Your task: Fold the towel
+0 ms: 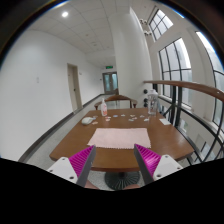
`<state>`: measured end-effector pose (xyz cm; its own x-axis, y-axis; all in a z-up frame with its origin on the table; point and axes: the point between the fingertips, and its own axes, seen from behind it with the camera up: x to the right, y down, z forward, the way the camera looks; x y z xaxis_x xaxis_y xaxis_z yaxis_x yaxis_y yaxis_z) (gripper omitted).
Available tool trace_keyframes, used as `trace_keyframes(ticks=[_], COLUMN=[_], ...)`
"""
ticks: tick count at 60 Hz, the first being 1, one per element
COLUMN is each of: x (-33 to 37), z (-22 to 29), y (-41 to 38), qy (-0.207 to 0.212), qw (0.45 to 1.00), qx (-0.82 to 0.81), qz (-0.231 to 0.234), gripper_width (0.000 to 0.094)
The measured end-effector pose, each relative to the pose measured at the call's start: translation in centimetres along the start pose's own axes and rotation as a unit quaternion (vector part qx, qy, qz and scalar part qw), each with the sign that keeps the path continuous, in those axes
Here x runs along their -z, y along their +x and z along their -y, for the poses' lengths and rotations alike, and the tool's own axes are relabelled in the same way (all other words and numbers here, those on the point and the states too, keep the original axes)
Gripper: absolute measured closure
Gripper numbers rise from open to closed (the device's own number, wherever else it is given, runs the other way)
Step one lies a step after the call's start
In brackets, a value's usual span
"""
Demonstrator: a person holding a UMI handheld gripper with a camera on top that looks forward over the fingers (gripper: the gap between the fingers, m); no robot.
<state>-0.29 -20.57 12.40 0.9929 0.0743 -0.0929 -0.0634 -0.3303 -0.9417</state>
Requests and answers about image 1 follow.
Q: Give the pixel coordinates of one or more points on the brown wooden table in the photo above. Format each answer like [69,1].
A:
[164,139]

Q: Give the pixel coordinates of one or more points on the pink towel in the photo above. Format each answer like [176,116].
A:
[120,138]

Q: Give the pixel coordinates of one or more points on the black table base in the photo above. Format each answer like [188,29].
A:
[121,180]

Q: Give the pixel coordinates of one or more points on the wooden chair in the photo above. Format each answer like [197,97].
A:
[132,102]

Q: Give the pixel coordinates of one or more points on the white cloth bundle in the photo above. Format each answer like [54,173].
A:
[87,120]

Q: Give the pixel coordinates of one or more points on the beige side door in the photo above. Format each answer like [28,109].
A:
[74,88]

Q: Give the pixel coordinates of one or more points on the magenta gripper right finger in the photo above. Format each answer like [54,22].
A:
[153,166]

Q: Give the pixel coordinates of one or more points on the clear plastic water bottle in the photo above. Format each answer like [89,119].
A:
[152,102]

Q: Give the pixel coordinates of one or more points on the white paper note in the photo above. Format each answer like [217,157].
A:
[165,122]

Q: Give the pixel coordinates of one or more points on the wooden handrail with black railing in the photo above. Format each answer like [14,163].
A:
[197,113]

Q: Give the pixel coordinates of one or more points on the double glass door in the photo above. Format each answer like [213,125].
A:
[110,83]

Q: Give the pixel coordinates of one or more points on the green exit sign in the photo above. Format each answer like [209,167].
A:
[109,67]

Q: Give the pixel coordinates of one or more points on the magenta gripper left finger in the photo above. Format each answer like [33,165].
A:
[76,168]

